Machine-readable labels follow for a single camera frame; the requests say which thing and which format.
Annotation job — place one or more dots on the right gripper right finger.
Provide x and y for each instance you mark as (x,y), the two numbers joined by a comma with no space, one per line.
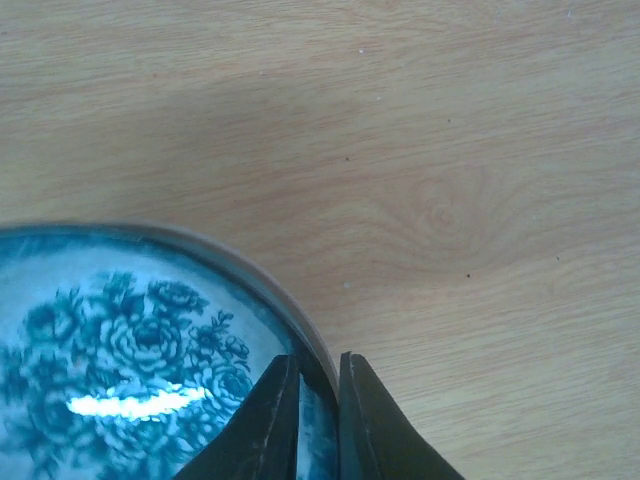
(376,439)

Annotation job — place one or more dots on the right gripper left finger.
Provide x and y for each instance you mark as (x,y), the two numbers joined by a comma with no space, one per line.
(260,439)

